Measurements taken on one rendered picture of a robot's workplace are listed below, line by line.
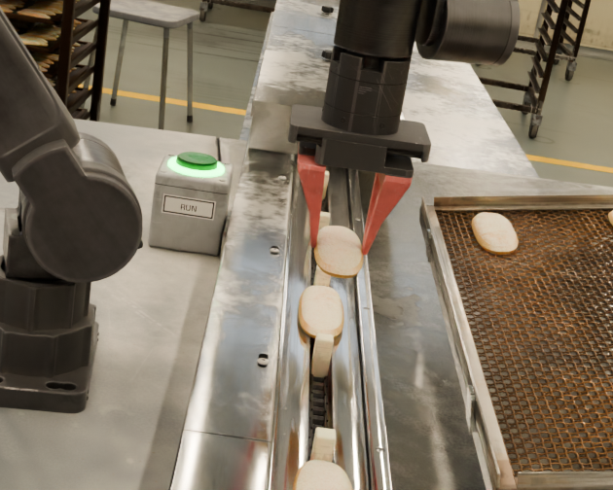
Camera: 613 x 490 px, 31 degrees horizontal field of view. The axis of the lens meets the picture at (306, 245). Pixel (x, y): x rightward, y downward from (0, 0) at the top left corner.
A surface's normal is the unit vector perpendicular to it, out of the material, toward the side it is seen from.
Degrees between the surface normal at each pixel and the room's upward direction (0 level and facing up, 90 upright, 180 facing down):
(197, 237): 90
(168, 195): 90
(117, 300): 0
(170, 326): 0
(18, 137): 80
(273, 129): 90
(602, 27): 90
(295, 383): 0
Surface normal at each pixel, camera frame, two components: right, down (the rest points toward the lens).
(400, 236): 0.16, -0.92
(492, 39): 0.26, 0.50
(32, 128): 0.21, 0.15
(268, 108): -0.01, 0.36
